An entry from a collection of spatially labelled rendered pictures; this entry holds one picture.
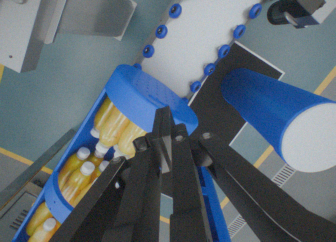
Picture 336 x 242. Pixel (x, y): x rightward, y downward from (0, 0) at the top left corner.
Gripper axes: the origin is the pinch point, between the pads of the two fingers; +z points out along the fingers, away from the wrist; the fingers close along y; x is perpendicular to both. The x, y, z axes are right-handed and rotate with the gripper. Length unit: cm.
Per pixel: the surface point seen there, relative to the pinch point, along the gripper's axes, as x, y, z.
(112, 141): -14.1, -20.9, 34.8
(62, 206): -26, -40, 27
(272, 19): 3, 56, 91
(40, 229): -42, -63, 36
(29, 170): -40, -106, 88
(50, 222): -41, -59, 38
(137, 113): -5.2, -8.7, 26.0
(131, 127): -10.1, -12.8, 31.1
